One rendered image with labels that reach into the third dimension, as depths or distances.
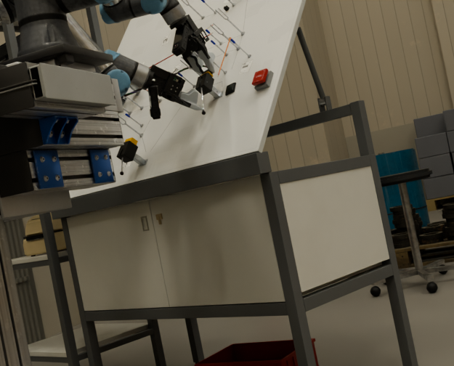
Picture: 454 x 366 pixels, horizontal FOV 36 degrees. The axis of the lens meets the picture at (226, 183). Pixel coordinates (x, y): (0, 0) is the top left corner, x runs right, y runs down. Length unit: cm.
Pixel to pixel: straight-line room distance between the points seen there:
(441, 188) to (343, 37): 299
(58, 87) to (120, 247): 139
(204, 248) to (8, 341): 91
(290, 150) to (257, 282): 790
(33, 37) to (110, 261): 128
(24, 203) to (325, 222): 104
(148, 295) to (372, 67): 903
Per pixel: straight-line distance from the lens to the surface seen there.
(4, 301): 168
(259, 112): 223
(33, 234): 328
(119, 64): 227
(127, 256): 271
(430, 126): 1057
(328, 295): 230
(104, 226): 280
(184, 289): 250
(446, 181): 1012
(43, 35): 174
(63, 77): 146
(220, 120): 236
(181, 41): 238
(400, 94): 1127
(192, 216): 240
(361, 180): 252
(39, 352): 332
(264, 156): 213
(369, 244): 251
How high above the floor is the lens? 75
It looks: 1 degrees up
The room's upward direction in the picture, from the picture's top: 11 degrees counter-clockwise
